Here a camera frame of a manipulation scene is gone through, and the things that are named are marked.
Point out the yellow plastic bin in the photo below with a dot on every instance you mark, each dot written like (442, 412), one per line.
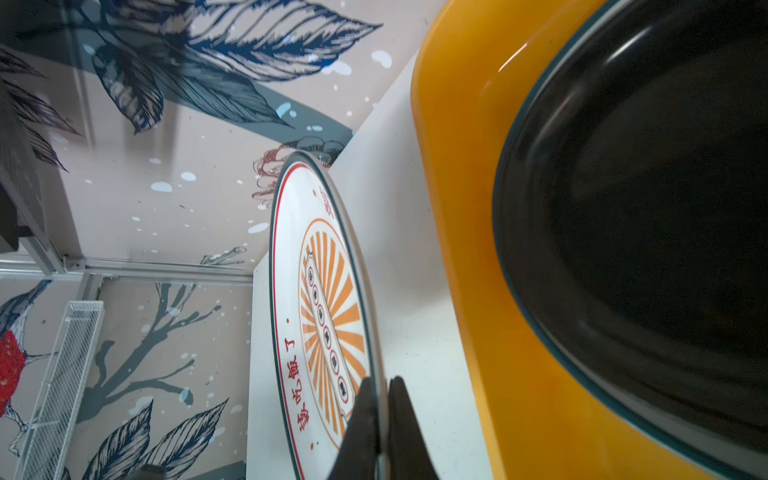
(476, 68)

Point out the small black plate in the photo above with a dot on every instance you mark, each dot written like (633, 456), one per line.
(629, 215)

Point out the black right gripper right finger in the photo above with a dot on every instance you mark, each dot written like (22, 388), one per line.
(407, 451)

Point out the orange sunburst plate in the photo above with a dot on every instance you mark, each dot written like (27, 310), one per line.
(323, 317)

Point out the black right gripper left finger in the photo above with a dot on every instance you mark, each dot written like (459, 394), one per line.
(357, 456)

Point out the white mesh wall shelf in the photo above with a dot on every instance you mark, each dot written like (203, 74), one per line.
(46, 444)

